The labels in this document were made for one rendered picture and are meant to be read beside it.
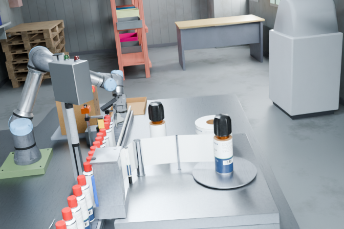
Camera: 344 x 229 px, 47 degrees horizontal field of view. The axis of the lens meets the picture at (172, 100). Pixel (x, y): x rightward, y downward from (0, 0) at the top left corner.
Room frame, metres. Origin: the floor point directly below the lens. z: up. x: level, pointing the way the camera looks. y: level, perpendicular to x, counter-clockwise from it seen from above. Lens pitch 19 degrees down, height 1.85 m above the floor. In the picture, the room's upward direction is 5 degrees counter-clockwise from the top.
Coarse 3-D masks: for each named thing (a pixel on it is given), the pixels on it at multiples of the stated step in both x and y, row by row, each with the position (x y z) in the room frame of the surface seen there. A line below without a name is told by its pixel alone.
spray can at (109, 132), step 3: (105, 123) 1.96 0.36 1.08; (108, 123) 1.96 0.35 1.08; (105, 126) 1.95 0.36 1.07; (108, 126) 1.96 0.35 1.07; (108, 129) 1.96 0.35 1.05; (111, 129) 1.97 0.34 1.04; (108, 132) 1.94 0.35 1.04; (111, 132) 1.96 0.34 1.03; (108, 135) 1.94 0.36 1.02; (111, 135) 1.95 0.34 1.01; (111, 138) 1.95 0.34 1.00; (111, 141) 1.95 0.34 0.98; (111, 144) 1.95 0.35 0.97
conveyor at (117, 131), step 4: (124, 116) 2.59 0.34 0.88; (120, 124) 2.45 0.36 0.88; (116, 128) 2.38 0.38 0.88; (120, 128) 2.37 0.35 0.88; (116, 132) 2.31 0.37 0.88; (120, 132) 2.30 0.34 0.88; (124, 132) 2.30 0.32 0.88; (116, 136) 2.24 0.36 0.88; (116, 140) 2.19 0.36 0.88; (116, 144) 2.13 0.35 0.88; (120, 144) 2.13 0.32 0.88; (96, 220) 1.39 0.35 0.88; (92, 224) 1.37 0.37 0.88; (96, 224) 1.36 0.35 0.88; (92, 228) 1.34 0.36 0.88
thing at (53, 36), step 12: (24, 24) 7.97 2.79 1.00; (36, 24) 7.78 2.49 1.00; (48, 24) 7.61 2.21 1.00; (60, 24) 8.06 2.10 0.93; (12, 36) 7.39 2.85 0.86; (24, 36) 6.90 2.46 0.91; (36, 36) 7.29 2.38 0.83; (48, 36) 6.92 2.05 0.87; (60, 36) 8.02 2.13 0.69; (12, 48) 7.11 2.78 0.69; (24, 48) 7.11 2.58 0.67; (48, 48) 7.07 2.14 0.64; (60, 48) 7.58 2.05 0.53; (12, 60) 6.91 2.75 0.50; (24, 60) 6.98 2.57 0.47; (12, 72) 6.91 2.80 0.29; (24, 72) 7.37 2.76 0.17; (48, 72) 7.20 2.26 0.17; (12, 84) 6.91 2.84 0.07
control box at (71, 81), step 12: (60, 60) 1.81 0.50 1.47; (72, 60) 1.79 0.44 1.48; (84, 60) 1.76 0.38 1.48; (60, 72) 1.74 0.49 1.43; (72, 72) 1.69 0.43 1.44; (84, 72) 1.74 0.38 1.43; (60, 84) 1.75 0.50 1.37; (72, 84) 1.70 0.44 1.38; (84, 84) 1.73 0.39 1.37; (60, 96) 1.76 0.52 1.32; (72, 96) 1.71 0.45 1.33; (84, 96) 1.72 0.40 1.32
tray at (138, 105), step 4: (128, 100) 3.03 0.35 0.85; (132, 100) 3.03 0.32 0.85; (136, 100) 3.03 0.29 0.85; (140, 100) 3.03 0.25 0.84; (144, 100) 3.03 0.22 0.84; (128, 104) 2.98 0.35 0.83; (132, 104) 2.97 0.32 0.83; (136, 104) 2.96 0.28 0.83; (140, 104) 2.95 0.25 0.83; (144, 104) 2.84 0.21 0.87; (112, 108) 2.87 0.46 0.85; (132, 108) 2.87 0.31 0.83; (136, 108) 2.86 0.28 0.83; (140, 108) 2.86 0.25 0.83; (144, 108) 2.79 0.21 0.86; (112, 112) 2.82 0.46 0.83; (136, 112) 2.77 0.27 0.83; (140, 112) 2.76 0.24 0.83; (144, 112) 2.76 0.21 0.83
